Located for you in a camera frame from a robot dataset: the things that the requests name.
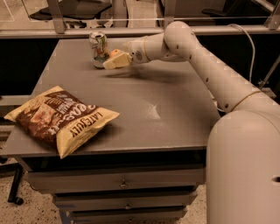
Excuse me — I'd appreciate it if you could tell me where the metal railing frame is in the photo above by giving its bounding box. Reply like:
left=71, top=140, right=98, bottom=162
left=0, top=0, right=280, bottom=39

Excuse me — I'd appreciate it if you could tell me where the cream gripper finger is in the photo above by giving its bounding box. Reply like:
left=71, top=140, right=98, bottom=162
left=103, top=52, right=132, bottom=69

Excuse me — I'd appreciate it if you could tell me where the orange fruit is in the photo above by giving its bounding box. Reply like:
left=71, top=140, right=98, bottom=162
left=109, top=49, right=121, bottom=58

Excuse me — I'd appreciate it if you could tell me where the middle drawer knob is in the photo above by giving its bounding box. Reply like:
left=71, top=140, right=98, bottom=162
left=124, top=203, right=131, bottom=210

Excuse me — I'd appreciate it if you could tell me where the drawer knob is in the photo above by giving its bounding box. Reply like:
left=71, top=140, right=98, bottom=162
left=120, top=179, right=129, bottom=189
left=124, top=203, right=131, bottom=210

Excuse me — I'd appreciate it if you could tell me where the black stand leg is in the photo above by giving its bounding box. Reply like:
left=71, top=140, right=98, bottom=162
left=0, top=157, right=24, bottom=206

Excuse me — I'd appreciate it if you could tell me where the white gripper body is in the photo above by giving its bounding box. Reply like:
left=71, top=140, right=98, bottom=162
left=122, top=36, right=150, bottom=64

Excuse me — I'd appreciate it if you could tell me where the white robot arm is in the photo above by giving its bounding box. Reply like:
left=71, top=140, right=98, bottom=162
left=103, top=21, right=280, bottom=224

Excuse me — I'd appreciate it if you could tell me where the white cable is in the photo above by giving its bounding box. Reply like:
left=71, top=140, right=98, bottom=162
left=227, top=24, right=256, bottom=83

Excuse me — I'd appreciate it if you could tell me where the Late July chip bag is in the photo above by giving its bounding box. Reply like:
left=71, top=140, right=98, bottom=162
left=4, top=86, right=119, bottom=158

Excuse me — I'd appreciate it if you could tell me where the black office chair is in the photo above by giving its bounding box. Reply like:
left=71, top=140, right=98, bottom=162
left=30, top=0, right=112, bottom=28

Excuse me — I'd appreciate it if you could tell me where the grey drawer cabinet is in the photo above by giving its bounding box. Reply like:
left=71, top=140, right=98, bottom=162
left=3, top=39, right=219, bottom=224

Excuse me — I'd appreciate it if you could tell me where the top drawer knob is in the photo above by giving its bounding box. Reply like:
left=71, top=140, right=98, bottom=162
left=120, top=179, right=129, bottom=189

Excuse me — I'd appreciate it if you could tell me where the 7up soda can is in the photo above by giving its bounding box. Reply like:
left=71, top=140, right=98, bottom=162
left=89, top=31, right=109, bottom=68

